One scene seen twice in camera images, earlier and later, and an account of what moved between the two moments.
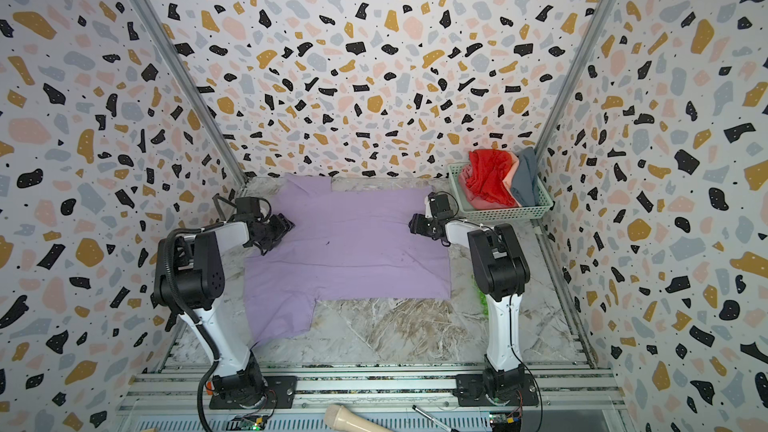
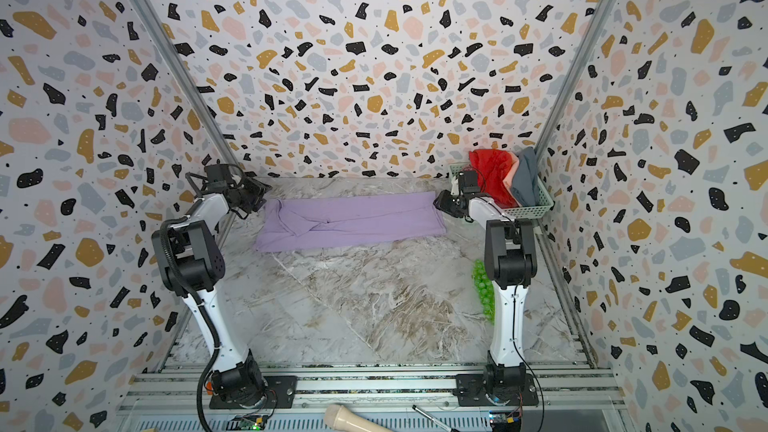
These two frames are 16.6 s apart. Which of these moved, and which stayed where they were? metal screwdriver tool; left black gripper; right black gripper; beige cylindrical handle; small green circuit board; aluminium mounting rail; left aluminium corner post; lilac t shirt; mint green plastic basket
Moved: right black gripper; left black gripper; lilac t shirt
Stayed: beige cylindrical handle; metal screwdriver tool; aluminium mounting rail; mint green plastic basket; small green circuit board; left aluminium corner post
